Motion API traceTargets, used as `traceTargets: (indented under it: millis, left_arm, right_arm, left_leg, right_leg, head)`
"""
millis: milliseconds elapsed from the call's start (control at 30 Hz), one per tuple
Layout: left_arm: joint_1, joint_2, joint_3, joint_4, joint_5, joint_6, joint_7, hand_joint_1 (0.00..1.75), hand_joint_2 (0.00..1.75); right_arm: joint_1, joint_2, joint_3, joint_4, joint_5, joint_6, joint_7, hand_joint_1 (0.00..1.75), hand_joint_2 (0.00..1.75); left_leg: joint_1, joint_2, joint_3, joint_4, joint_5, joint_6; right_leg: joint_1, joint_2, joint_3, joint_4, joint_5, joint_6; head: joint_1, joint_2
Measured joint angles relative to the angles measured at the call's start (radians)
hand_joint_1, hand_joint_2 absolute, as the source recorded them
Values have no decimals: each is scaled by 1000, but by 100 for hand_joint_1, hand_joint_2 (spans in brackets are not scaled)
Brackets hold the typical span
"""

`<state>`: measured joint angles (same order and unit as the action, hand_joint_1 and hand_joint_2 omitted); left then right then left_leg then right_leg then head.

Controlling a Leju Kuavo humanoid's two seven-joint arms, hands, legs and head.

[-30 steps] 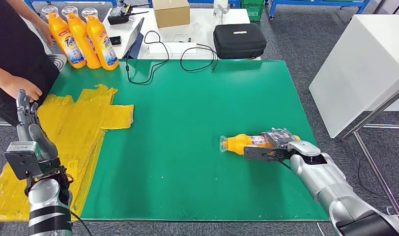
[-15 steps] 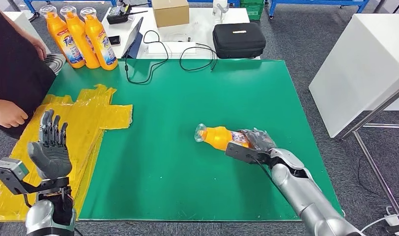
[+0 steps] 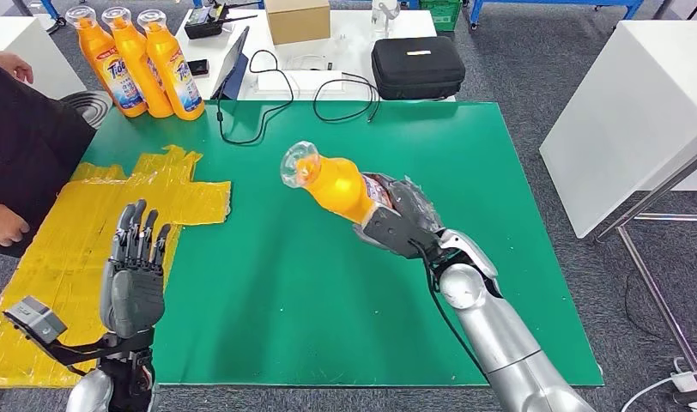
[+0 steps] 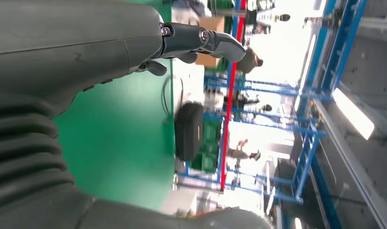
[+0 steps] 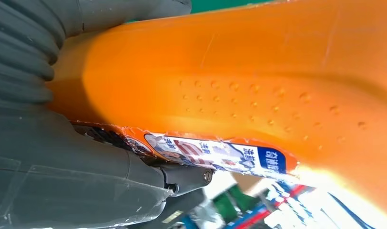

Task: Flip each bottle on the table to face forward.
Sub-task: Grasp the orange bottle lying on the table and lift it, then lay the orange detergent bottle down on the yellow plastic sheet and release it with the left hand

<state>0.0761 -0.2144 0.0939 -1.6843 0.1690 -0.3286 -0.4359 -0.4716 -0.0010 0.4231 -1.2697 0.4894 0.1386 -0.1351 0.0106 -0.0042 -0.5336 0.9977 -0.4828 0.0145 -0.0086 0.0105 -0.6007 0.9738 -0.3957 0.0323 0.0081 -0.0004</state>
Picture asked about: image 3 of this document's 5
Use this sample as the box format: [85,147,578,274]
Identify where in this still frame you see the person's left hand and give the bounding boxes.
[0,51,35,85]

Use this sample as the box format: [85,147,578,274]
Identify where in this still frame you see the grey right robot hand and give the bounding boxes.
[362,172,445,235]

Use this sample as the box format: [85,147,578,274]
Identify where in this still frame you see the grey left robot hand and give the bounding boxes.
[100,198,173,341]

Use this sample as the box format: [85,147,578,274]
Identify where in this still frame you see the person's right hand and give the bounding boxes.
[0,202,31,251]

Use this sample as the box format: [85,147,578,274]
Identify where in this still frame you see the orange detergent bottle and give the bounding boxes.
[64,5,149,118]
[279,141,395,226]
[101,6,174,119]
[136,9,206,122]

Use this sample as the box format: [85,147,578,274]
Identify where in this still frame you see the white side table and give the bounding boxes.
[0,15,88,100]
[538,21,697,240]

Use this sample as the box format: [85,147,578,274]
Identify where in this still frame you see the yellow taped sheet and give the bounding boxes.
[0,144,233,390]

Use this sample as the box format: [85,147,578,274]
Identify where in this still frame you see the blue metal rack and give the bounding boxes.
[468,0,645,31]
[9,0,64,22]

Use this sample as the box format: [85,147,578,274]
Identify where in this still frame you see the person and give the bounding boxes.
[0,51,98,258]

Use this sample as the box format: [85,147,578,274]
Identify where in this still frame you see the black ribbed round stool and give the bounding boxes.
[61,89,113,130]

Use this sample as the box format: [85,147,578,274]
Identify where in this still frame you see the black carrying case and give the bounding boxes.
[371,35,467,102]

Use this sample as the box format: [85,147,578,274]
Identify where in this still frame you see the green table mat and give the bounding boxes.
[81,99,604,389]

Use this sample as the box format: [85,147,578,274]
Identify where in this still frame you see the white desk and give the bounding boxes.
[174,8,458,102]

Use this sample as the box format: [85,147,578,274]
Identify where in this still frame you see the green plastic crate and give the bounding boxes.
[417,0,464,33]

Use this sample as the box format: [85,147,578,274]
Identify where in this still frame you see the clear plastic container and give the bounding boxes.
[371,0,401,35]

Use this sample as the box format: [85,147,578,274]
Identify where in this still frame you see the black radio device with antenna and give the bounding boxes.
[183,1,260,41]

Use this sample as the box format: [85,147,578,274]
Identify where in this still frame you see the cardboard box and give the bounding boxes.
[264,0,332,46]

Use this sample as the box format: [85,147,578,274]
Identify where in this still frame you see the tablet with blue cover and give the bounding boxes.
[210,25,252,101]

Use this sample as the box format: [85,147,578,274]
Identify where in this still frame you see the white power strip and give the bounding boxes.
[670,367,697,412]

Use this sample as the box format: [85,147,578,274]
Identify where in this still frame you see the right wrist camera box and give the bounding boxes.
[353,205,442,261]

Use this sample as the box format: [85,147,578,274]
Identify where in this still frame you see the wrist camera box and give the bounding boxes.
[3,295,70,345]
[353,205,442,261]

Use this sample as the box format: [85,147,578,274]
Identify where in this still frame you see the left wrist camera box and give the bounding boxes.
[3,295,70,345]

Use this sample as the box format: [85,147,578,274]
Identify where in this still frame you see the black floor cable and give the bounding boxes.
[622,271,697,345]

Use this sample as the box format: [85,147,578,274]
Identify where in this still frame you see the metal frame stand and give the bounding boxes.
[592,139,697,391]

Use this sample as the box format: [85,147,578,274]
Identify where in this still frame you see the white cable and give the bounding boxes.
[618,354,694,412]

